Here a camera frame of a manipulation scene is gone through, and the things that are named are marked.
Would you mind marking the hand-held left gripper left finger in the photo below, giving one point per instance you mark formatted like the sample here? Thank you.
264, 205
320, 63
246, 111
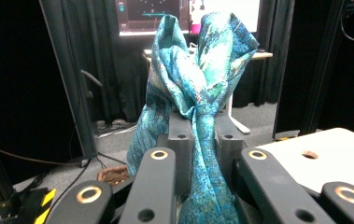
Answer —
181, 137

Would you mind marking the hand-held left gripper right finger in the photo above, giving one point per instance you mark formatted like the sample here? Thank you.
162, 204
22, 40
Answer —
227, 137

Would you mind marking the teal floral shirt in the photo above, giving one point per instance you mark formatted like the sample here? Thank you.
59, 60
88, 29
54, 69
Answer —
196, 77

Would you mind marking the brown woven basket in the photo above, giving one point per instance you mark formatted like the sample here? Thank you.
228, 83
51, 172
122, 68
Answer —
114, 175

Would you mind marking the black curtain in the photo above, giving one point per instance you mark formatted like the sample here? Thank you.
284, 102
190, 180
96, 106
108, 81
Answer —
118, 77

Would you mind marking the black floor stand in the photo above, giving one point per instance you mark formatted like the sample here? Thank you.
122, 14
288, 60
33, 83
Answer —
72, 77

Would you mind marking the bright screen monitor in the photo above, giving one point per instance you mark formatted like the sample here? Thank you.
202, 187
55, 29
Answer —
246, 12

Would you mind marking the dark screen monitor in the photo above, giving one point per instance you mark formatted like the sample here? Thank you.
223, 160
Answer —
146, 15

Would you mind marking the white desk frame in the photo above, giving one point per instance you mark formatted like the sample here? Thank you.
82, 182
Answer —
263, 56

